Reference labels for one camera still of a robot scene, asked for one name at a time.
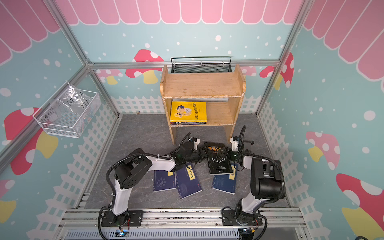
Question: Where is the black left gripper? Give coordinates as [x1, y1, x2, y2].
[184, 147, 215, 164]

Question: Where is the black book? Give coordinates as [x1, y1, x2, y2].
[204, 142, 233, 175]

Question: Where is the blue book small yellow label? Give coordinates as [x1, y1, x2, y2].
[212, 172, 237, 195]

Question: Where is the dark wolf cover book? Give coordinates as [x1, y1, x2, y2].
[170, 122, 207, 126]

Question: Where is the yellow cover book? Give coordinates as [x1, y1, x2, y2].
[170, 101, 208, 123]

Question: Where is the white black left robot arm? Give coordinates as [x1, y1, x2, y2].
[97, 133, 203, 228]

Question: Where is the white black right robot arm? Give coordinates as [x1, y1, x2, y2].
[221, 126, 286, 227]

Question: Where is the navy book tilted yellow label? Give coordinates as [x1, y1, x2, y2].
[176, 165, 202, 199]

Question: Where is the navy book left yellow label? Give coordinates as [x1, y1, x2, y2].
[153, 171, 176, 192]

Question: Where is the wooden two-tier bookshelf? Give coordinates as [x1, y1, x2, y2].
[160, 65, 246, 144]

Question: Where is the clear plastic bag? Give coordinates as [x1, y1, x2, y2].
[57, 86, 93, 135]

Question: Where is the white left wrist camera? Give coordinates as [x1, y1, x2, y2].
[189, 138, 200, 150]

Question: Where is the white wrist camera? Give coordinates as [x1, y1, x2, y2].
[189, 138, 200, 150]
[230, 137, 240, 152]

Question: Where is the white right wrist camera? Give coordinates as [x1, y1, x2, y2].
[230, 137, 240, 152]

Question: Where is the black wire mesh basket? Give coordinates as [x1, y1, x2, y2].
[171, 56, 232, 74]

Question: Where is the white wire wall basket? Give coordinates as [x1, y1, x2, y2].
[33, 83, 102, 139]

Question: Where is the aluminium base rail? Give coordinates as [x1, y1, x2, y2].
[55, 206, 310, 240]

